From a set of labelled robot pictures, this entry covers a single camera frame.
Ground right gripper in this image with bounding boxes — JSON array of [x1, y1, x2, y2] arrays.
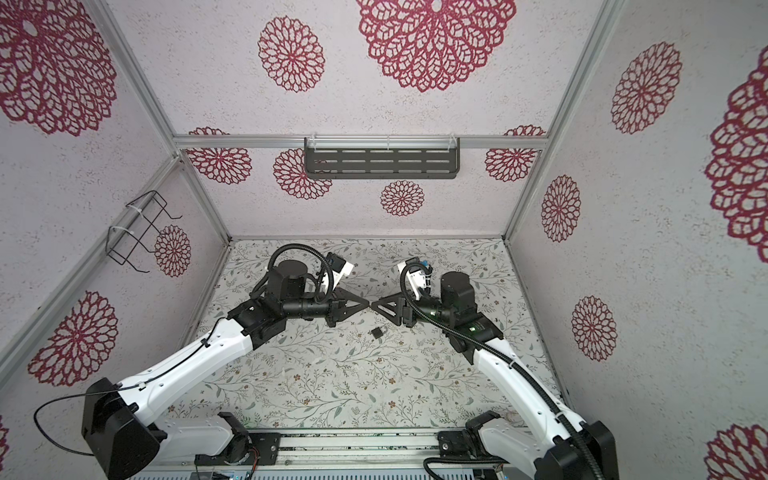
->
[[374, 289, 458, 331]]

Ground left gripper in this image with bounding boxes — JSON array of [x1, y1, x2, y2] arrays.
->
[[285, 287, 370, 327]]

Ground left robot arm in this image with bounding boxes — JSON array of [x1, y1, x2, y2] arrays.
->
[[82, 254, 369, 479]]

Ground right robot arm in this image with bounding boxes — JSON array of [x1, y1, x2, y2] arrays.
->
[[371, 263, 620, 479]]

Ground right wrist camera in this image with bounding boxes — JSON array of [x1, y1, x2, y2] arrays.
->
[[403, 257, 433, 300]]

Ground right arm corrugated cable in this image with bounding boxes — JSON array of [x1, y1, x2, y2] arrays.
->
[[398, 262, 607, 480]]

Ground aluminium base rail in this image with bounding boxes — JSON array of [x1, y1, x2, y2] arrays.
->
[[128, 425, 613, 473]]

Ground dark metal wall shelf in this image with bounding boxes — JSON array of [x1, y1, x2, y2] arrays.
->
[[303, 137, 461, 180]]

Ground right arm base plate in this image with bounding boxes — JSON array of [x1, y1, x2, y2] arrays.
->
[[437, 430, 494, 461]]

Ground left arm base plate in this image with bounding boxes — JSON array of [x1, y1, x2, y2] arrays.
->
[[194, 432, 282, 466]]

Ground black wire wall rack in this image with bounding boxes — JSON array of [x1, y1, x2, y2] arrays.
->
[[104, 189, 182, 274]]

